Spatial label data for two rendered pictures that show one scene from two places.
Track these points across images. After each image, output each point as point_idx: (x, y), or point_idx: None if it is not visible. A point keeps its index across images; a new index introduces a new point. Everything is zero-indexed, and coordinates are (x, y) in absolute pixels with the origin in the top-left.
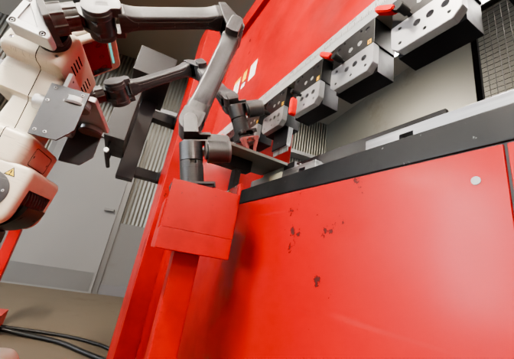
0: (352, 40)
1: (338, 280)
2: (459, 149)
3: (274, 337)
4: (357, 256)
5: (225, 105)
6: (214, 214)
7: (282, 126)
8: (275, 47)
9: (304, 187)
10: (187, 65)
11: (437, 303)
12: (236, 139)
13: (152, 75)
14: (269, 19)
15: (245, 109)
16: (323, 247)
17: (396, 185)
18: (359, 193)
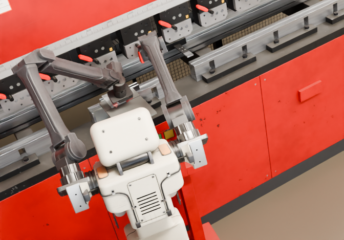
0: (173, 11)
1: (226, 120)
2: (252, 78)
3: (204, 151)
4: (231, 111)
5: (110, 84)
6: None
7: None
8: None
9: (201, 103)
10: (37, 66)
11: (250, 109)
12: (125, 100)
13: (53, 109)
14: None
15: None
16: (218, 116)
17: (239, 90)
18: (228, 96)
